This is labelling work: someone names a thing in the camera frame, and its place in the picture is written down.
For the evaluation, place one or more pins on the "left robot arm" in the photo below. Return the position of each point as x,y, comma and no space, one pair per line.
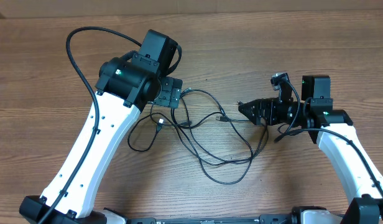
124,87

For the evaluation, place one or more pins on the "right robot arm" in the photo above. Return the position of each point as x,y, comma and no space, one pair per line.
312,112

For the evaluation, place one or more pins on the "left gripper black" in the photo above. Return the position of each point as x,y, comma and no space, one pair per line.
171,89

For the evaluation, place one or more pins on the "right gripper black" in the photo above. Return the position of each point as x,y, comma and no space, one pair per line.
259,107

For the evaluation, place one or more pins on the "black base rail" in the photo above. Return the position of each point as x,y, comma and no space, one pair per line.
207,220

